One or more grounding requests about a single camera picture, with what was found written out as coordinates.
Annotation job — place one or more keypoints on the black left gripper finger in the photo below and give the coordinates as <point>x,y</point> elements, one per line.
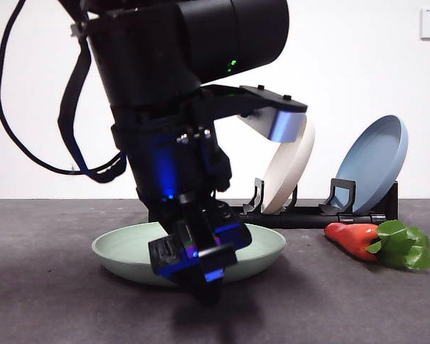
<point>213,290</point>
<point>191,285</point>

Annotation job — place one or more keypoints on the green plate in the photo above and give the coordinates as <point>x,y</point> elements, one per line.
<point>122,258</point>

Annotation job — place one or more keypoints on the orange carrot with green leaves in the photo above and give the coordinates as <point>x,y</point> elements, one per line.
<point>351,238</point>

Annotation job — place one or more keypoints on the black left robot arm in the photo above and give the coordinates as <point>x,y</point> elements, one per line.
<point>147,53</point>

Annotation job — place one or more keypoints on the black plate rack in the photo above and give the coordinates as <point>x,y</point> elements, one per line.
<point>301,219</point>

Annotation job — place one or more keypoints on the beige plate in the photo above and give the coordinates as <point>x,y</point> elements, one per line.
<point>286,172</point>

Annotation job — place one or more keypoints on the blue plate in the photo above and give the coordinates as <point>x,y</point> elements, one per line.
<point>372,165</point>

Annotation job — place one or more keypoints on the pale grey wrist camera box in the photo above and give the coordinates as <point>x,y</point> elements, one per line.
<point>285,125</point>

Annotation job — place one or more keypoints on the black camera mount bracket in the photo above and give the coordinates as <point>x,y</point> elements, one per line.
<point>265,98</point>

